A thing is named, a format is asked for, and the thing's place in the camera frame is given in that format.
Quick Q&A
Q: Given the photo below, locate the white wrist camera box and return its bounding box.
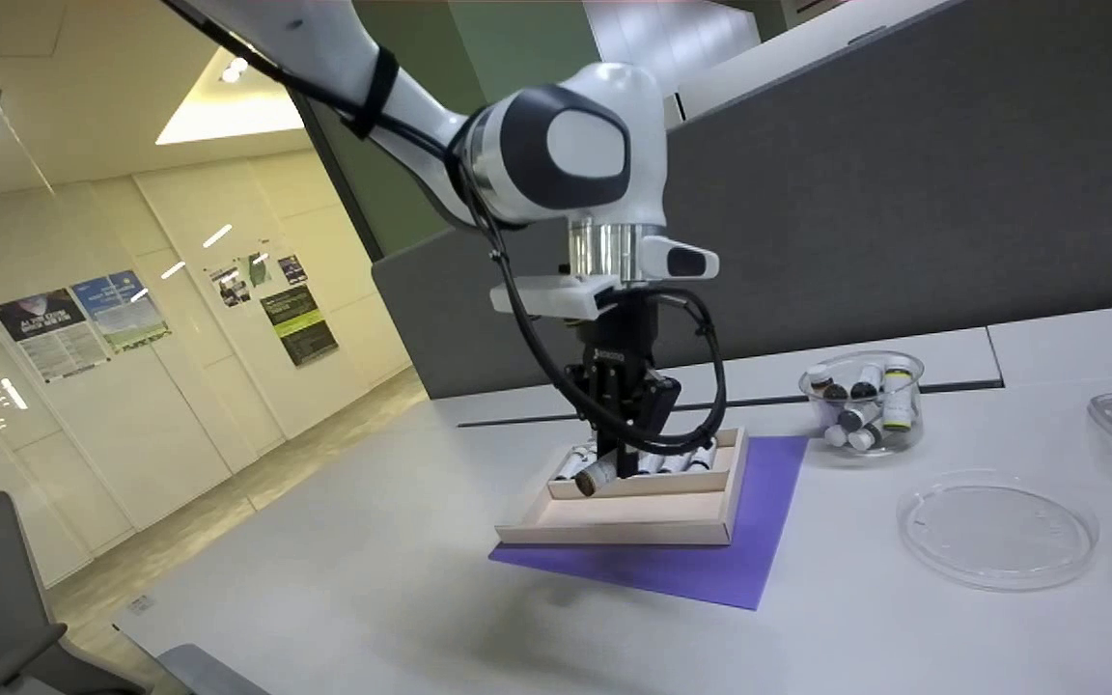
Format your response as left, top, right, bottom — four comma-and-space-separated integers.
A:
487, 275, 623, 319

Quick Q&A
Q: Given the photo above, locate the gray partition panel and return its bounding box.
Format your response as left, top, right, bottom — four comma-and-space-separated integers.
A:
371, 0, 1112, 400

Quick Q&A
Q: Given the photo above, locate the clear round plastic container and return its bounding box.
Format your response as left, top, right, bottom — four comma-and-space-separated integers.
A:
794, 348, 932, 466

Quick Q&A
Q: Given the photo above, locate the blue and green wall poster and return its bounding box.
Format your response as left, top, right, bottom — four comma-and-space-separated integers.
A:
68, 266, 173, 359

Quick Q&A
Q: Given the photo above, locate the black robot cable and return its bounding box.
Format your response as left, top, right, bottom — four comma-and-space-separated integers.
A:
447, 113, 729, 457

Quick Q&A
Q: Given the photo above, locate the dark wall poster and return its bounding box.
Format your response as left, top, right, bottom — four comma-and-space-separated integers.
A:
0, 286, 112, 386

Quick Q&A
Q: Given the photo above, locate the purple paper mat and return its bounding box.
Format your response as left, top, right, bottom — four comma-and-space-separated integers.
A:
487, 434, 810, 615

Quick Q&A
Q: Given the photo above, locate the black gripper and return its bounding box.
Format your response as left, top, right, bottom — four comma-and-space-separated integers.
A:
572, 300, 689, 490

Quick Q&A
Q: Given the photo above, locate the black and green wall poster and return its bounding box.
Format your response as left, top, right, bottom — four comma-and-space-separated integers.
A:
255, 283, 345, 369

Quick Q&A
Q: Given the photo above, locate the wooden two-segment box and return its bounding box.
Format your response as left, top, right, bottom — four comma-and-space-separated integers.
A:
491, 423, 751, 551

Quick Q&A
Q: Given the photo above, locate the white and yellow battery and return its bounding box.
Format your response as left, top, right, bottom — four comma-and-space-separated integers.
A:
877, 364, 920, 434

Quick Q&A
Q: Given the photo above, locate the clear round plastic lid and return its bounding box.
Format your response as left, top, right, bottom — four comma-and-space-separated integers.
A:
897, 478, 1101, 595

